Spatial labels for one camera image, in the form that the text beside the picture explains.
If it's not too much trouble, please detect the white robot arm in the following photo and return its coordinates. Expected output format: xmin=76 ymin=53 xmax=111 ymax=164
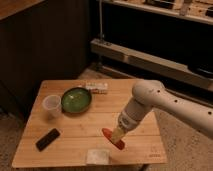
xmin=110 ymin=79 xmax=213 ymax=143

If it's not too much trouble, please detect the dark wooden cabinet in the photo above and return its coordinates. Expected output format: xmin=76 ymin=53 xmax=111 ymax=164
xmin=0 ymin=0 xmax=89 ymax=116

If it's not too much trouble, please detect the clear plastic cup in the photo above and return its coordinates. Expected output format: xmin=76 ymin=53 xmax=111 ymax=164
xmin=42 ymin=95 xmax=61 ymax=118

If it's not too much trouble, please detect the wooden table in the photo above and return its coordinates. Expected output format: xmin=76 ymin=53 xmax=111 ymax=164
xmin=12 ymin=79 xmax=167 ymax=168

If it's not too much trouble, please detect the green bowl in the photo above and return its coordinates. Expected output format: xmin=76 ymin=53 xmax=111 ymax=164
xmin=61 ymin=87 xmax=92 ymax=114

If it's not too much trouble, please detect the metal shelf unit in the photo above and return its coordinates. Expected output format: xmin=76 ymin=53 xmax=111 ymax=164
xmin=89 ymin=0 xmax=213 ymax=101

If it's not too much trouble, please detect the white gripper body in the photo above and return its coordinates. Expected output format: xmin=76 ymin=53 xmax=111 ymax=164
xmin=118 ymin=112 xmax=139 ymax=131

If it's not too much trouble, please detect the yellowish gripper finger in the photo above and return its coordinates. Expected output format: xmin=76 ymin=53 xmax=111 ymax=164
xmin=111 ymin=127 xmax=127 ymax=143

